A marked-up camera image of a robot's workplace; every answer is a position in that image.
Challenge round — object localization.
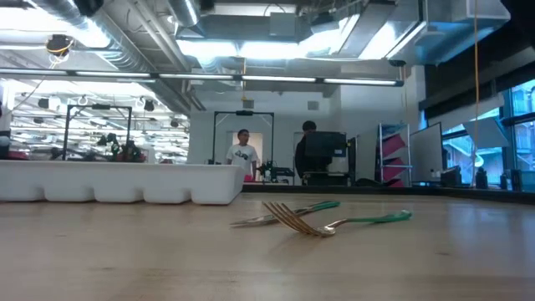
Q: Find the green-handled gold fork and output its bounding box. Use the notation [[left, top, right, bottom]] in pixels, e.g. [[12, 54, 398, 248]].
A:
[[262, 201, 414, 238]]

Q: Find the white door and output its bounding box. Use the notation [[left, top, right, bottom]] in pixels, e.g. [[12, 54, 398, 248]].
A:
[[232, 131, 263, 168]]

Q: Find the person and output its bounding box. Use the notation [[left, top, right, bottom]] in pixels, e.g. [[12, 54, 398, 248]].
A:
[[225, 128, 260, 182], [293, 120, 318, 186]]

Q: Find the black cabinet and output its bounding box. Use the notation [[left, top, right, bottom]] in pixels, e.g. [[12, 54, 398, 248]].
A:
[[303, 130, 349, 187]]

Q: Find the long ceiling light bar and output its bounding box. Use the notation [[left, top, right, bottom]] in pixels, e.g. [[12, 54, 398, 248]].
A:
[[0, 69, 405, 88]]

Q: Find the white divider panel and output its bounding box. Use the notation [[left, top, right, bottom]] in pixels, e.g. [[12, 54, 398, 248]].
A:
[[355, 125, 380, 183]]

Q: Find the shelf rack with pink bins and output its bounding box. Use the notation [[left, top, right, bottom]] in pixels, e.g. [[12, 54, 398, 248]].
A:
[[377, 122, 414, 189]]

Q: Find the grey ceiling box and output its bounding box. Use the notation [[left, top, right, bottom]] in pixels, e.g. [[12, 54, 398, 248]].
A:
[[269, 12, 298, 38]]

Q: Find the background robot station clutter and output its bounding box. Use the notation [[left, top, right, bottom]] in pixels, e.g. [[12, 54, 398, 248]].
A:
[[96, 132, 147, 163]]

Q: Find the white plastic cutlery tray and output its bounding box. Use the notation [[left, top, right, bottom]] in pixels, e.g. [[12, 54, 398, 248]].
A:
[[0, 160, 247, 206]]

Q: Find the white whiteboard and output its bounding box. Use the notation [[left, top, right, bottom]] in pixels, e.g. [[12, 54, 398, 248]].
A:
[[408, 121, 445, 184]]

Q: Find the small black monitor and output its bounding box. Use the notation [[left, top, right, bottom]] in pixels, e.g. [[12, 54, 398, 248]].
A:
[[440, 165, 464, 188]]

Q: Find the black bottle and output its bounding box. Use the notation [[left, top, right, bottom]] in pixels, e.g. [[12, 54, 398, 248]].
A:
[[475, 166, 489, 190]]

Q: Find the white hanging sheet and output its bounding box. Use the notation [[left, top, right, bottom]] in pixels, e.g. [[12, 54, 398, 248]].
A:
[[461, 116, 512, 151]]

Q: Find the black round ceiling device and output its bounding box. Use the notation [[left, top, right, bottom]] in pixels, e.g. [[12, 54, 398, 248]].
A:
[[44, 33, 75, 59]]

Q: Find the large glass window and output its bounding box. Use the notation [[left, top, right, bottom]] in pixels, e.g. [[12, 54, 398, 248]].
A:
[[441, 79, 535, 191]]

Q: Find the black gantry frame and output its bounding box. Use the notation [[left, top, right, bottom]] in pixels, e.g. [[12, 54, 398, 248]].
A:
[[62, 103, 133, 162], [211, 110, 276, 166]]

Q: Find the black metal table frame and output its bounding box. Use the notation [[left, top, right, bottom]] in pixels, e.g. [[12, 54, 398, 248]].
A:
[[242, 183, 535, 206]]

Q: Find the silver rectangular air duct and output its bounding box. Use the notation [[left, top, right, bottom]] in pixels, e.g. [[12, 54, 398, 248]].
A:
[[338, 0, 512, 66]]

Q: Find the round silver air duct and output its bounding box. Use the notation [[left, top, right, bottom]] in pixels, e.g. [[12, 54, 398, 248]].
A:
[[166, 0, 201, 27]]

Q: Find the yellow hanging cable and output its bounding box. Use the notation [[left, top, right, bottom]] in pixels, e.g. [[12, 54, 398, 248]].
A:
[[473, 0, 481, 188]]

